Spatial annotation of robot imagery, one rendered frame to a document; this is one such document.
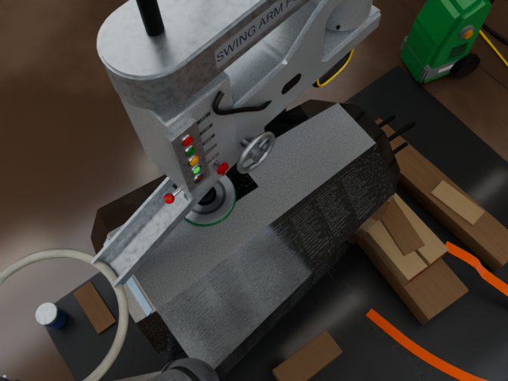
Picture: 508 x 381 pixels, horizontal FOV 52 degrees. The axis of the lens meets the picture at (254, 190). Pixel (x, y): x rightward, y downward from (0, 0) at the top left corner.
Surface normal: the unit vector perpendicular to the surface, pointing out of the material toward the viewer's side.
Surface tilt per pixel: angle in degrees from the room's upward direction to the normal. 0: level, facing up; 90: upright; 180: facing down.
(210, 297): 45
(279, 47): 40
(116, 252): 16
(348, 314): 0
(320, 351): 0
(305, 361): 0
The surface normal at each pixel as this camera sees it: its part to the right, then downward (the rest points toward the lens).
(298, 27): -0.48, 0.10
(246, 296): 0.41, 0.20
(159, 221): -0.23, -0.22
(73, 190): -0.04, -0.42
